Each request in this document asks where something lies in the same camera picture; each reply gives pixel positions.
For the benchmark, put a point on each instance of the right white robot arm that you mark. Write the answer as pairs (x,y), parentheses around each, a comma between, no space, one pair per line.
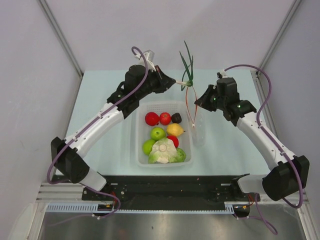
(288,172)

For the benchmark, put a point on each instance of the red tomato right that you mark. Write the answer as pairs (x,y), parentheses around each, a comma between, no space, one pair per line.
(165,118)

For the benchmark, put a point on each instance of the white cable duct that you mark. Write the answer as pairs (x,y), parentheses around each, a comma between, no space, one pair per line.
(96,208)

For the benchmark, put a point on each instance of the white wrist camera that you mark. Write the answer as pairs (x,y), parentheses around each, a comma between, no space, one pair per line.
(221,74)
(149,56)

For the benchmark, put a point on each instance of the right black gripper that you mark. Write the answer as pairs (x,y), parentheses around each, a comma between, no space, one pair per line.
(203,101)

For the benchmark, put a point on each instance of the green apple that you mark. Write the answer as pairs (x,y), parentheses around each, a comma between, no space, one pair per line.
(147,146)
(157,133)

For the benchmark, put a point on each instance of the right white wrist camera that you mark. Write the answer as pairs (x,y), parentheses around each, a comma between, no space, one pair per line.
(221,74)

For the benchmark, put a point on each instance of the green apple upper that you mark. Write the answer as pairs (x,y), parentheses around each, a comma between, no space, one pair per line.
(157,133)

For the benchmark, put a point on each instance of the aluminium frame post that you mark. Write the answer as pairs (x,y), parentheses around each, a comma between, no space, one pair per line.
(293,9)
(55,26)

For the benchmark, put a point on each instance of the yellow lemon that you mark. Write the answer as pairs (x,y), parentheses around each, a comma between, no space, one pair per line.
(175,129)

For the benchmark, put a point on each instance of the red tomato left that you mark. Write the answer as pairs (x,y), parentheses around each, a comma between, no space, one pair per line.
(152,119)

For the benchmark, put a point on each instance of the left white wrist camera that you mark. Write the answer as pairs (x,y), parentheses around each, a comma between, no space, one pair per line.
(149,56)

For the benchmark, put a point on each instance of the green spring onion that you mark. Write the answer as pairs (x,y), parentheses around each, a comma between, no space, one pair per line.
(187,79)

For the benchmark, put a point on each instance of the dark purple fruit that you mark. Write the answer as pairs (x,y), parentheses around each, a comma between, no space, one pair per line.
(176,118)

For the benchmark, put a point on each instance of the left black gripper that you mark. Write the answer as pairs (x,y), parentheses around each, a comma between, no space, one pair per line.
(164,82)

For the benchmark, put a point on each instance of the left aluminium frame post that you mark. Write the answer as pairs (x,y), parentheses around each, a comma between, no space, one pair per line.
(55,26)

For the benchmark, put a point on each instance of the clear orange zip bag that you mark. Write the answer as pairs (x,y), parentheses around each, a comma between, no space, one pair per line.
(196,117)

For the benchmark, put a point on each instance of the green apple lower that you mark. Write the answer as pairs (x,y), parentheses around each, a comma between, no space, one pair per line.
(147,146)

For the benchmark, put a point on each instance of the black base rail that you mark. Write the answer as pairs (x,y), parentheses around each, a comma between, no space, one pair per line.
(177,193)

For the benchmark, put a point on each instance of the clear plastic basket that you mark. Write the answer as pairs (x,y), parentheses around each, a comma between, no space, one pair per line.
(142,131)

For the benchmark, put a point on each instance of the small red pepper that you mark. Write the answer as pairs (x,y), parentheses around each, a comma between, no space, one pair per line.
(174,139)

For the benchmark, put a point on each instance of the right aluminium frame post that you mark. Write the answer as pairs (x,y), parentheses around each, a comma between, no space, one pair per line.
(293,9)

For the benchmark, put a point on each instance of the cabbage head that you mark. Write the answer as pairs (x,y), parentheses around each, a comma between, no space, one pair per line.
(164,151)

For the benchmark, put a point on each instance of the light blue table mat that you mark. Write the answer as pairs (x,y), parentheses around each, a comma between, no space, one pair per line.
(221,150)

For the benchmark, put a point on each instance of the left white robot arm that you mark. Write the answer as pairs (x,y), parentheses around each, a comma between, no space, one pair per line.
(68,154)

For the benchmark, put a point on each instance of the red tomato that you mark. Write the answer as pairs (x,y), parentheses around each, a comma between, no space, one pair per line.
(152,119)
(165,118)

